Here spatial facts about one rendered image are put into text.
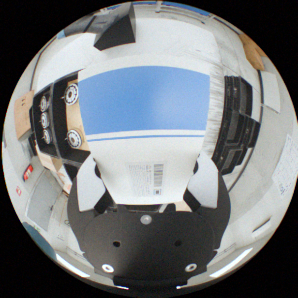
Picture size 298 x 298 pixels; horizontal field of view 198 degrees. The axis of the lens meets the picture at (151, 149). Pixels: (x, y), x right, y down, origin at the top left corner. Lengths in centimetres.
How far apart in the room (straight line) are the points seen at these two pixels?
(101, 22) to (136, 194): 55
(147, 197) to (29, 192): 331
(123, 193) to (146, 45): 62
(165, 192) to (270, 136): 289
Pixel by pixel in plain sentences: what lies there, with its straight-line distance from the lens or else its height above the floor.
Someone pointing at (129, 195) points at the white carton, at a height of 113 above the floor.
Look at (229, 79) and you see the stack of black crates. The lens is 121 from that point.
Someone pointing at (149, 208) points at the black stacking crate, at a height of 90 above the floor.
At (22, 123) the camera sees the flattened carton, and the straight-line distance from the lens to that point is 307.
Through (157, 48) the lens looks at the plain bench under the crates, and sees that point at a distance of 59.
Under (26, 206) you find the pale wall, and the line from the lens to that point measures 338.
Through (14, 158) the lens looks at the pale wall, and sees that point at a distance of 316.
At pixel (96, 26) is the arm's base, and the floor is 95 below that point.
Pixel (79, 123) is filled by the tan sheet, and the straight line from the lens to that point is 50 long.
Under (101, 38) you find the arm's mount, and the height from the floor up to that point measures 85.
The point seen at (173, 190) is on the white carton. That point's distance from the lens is 15.
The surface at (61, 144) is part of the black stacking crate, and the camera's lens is 55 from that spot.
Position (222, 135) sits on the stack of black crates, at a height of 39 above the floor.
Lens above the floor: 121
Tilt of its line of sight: 58 degrees down
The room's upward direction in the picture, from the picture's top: 175 degrees clockwise
